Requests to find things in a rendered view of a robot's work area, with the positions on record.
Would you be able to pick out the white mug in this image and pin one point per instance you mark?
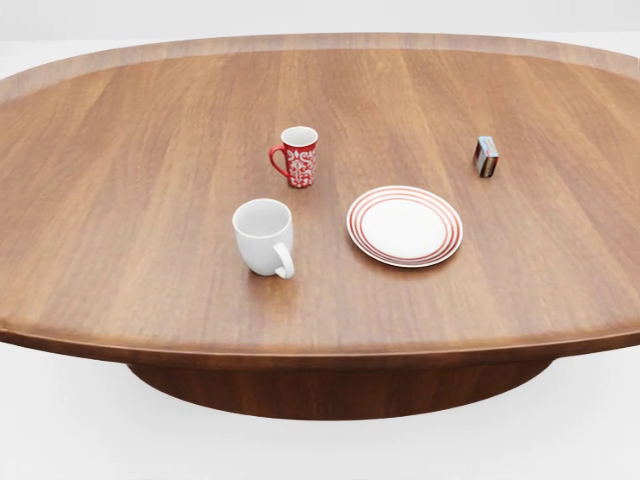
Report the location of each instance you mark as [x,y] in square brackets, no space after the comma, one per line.
[260,240]

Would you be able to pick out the red patterned mug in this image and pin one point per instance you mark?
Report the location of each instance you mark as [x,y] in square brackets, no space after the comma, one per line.
[301,165]

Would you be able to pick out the round wooden table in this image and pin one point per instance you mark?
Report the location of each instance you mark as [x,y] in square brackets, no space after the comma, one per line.
[150,200]

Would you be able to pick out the small printed box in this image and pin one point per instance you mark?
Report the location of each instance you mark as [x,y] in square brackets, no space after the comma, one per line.
[486,157]

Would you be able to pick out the white plate with red rings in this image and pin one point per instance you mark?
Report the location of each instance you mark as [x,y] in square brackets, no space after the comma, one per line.
[404,227]

